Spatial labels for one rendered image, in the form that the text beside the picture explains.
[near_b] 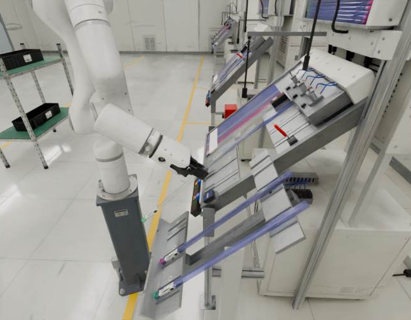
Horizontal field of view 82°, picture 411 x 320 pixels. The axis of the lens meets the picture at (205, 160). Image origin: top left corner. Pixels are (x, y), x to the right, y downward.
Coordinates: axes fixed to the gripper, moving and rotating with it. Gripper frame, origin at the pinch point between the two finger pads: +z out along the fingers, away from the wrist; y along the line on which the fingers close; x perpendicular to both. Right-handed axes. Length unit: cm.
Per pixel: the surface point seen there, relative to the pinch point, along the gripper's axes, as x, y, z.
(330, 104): -36.5, 16.9, 26.9
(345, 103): -40, 17, 31
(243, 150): 47, 158, 82
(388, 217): -16, 19, 93
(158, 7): 54, 903, -157
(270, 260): 33, 13, 63
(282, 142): -15.9, 22.2, 27.0
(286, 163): -12.5, 13.3, 28.9
